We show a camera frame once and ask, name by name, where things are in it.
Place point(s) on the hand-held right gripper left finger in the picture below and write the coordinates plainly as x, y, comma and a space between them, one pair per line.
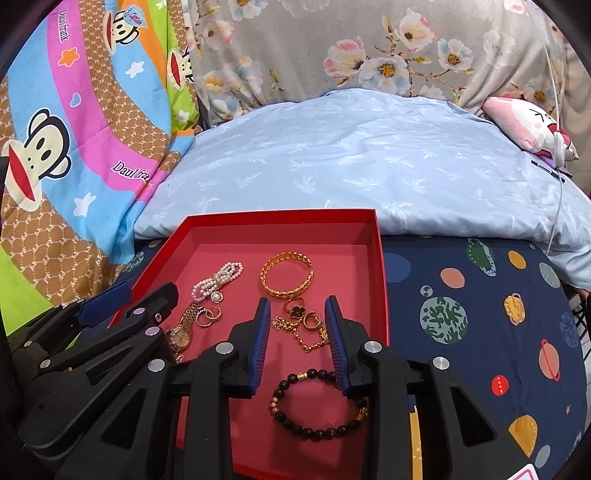
261, 350

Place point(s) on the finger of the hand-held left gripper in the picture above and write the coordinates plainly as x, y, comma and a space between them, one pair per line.
106, 300
147, 302

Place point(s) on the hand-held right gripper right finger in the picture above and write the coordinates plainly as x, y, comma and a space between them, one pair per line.
337, 350

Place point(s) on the gold hoop earrings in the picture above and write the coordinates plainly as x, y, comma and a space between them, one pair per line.
310, 326

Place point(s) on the gold wrist watch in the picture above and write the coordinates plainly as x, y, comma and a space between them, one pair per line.
180, 337

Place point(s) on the red tray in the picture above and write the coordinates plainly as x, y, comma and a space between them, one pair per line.
221, 249

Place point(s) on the gold bangle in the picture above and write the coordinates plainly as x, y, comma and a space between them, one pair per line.
295, 290

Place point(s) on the navy planet print bedsheet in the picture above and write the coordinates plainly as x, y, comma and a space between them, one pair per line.
485, 369

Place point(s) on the light blue quilt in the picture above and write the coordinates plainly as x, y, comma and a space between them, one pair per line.
346, 161

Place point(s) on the cartoon monkey blanket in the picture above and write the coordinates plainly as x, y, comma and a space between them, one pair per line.
92, 92

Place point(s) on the red and white card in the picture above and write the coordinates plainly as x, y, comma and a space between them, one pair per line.
526, 474

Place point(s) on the purple book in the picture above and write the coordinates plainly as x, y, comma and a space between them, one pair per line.
551, 166

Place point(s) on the pink cartoon pillow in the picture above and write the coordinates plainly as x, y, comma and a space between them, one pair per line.
512, 120

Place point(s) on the grey floral cloth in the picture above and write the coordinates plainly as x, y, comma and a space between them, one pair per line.
300, 37

